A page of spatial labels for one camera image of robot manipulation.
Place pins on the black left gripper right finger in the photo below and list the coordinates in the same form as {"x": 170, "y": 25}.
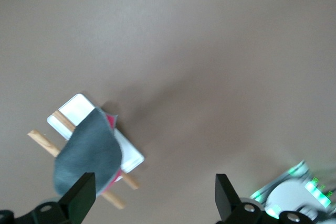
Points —
{"x": 231, "y": 208}

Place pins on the grey microfibre towel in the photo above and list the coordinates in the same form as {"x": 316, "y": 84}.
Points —
{"x": 89, "y": 150}

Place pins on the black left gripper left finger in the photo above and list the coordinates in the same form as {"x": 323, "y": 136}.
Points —
{"x": 73, "y": 203}

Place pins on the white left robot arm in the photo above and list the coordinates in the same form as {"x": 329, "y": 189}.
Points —
{"x": 286, "y": 195}

